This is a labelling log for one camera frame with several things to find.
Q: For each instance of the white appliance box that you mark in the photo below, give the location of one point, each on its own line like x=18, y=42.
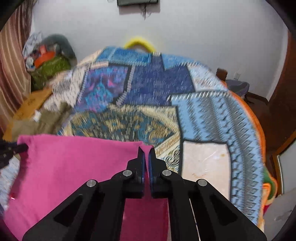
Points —
x=278, y=213

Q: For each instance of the pink pants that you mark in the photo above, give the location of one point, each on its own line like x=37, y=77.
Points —
x=55, y=166

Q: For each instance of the dark wall-mounted television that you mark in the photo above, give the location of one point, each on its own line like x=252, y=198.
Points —
x=134, y=2

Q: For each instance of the dark chair with clothes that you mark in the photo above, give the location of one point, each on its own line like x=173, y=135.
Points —
x=239, y=87

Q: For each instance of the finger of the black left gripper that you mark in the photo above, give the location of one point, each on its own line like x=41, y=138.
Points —
x=8, y=150

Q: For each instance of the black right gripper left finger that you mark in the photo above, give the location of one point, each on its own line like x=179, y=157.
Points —
x=95, y=210

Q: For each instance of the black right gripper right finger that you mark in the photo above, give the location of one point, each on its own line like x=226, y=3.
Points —
x=197, y=210

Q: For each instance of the brown perforated wooden board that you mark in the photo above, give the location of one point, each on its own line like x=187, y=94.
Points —
x=27, y=109

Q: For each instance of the blue patchwork bed cover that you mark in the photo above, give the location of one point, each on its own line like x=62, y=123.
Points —
x=199, y=127

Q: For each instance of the orange blanket under cover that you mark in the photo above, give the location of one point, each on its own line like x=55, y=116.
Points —
x=256, y=107

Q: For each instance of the brown wooden door frame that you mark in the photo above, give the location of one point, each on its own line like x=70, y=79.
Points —
x=282, y=109

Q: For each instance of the olive green folded garment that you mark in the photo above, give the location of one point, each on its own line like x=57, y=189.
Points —
x=50, y=122

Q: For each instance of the striped brown curtain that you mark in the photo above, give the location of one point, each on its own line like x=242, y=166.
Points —
x=15, y=80

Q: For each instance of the yellow curved headboard object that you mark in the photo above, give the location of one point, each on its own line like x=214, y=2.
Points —
x=140, y=42

